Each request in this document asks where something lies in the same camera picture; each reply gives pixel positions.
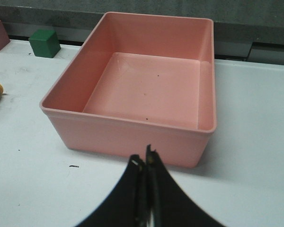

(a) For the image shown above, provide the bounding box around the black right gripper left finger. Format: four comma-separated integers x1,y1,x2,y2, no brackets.
77,154,146,227

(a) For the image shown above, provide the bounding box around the pink plastic bin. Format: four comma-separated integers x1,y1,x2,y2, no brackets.
39,12,217,169

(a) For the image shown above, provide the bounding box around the green cube block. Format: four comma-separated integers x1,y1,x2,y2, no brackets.
28,29,61,58

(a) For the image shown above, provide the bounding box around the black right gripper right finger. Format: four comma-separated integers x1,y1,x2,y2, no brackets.
146,145,223,227

